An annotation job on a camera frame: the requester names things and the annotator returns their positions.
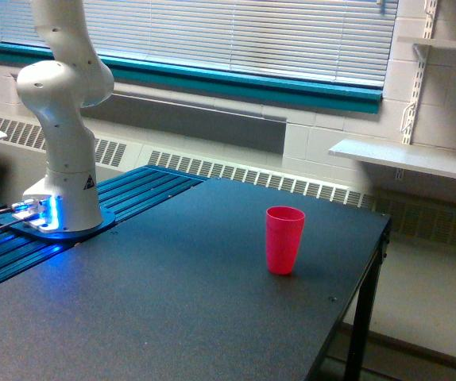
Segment blue slotted aluminium rail bed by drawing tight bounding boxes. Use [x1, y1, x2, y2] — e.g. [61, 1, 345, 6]
[0, 166, 206, 283]

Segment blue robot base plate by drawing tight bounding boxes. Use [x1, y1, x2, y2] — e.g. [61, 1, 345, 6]
[9, 208, 116, 243]

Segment white window blinds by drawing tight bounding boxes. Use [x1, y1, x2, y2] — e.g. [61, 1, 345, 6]
[0, 0, 400, 89]

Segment red plastic cup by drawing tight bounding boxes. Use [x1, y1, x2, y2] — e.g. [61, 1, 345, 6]
[266, 206, 305, 275]

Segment white lower wall shelf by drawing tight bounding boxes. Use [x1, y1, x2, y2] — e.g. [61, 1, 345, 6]
[329, 138, 456, 179]

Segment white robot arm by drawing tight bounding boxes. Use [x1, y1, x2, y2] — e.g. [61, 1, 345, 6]
[17, 1, 114, 233]

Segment teal window sill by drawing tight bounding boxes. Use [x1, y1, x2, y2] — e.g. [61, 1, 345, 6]
[0, 39, 384, 115]

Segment white wall shelf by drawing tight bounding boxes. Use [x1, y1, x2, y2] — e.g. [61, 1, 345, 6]
[397, 37, 456, 50]
[329, 138, 456, 179]

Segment baseboard radiator cover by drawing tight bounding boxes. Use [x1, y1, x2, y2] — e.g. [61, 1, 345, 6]
[0, 112, 456, 252]

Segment white upper wall shelf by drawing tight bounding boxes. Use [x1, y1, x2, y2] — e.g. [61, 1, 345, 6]
[397, 37, 456, 50]

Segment white shelf standard rail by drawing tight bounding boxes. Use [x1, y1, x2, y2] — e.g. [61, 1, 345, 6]
[400, 0, 438, 145]

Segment black table leg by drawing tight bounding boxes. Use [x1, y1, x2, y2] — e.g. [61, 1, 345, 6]
[343, 222, 392, 380]

